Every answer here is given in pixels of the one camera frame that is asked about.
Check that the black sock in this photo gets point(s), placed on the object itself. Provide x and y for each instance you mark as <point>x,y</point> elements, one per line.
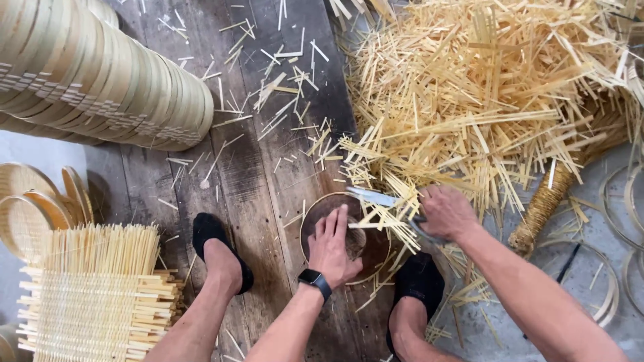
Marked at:
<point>209,229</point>
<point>420,279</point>

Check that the stack of woven bamboo mats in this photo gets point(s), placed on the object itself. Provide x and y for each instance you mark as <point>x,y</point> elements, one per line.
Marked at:
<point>95,296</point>

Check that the person's left leg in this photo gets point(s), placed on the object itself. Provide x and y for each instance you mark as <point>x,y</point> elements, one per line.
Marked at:
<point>201,311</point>

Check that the scattered bamboo slivers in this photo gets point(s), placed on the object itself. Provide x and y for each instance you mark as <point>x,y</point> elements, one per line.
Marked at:
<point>281,95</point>

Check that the large metal shears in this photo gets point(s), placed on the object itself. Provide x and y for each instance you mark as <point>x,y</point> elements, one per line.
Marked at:
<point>372,197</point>

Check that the person's left hand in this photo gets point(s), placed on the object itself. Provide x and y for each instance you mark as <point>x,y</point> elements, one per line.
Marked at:
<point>329,256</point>

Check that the black right sock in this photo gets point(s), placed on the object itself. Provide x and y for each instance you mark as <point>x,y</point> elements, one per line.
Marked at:
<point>420,279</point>

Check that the dark wooden work board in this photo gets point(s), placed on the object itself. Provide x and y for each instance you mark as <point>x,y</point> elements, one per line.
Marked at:
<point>261,171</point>

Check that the person's leg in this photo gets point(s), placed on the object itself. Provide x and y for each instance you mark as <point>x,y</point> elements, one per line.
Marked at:
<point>410,332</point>
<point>201,311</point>

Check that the black smartwatch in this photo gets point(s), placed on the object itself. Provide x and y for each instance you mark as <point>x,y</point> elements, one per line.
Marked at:
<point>315,280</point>

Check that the heap of cut bamboo strips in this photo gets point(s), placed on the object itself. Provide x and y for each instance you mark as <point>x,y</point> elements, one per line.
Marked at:
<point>478,95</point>

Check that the round woven bamboo tray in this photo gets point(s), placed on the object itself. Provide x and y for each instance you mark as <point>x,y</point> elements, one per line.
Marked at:
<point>78,193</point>
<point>20,226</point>
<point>53,208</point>
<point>20,178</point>

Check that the stack of bamboo steamer rings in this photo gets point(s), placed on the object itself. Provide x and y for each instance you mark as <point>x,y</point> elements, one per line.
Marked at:
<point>95,80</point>

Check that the person's right leg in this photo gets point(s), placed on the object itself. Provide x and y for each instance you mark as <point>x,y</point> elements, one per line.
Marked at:
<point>410,332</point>

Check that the thin bamboo hoop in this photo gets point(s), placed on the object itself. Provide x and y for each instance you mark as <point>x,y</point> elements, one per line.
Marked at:
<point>606,206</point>
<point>629,286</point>
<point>611,291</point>

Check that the person's right fingers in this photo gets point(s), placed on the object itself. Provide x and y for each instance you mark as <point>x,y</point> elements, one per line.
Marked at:
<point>427,206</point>

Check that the black left sock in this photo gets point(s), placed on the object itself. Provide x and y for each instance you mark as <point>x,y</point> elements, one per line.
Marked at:
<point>209,229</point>

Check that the thin black stick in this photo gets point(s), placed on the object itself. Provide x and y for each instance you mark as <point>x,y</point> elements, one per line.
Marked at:
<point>567,264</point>

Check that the person's right hand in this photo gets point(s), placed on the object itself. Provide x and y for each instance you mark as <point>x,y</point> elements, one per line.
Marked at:
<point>450,213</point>

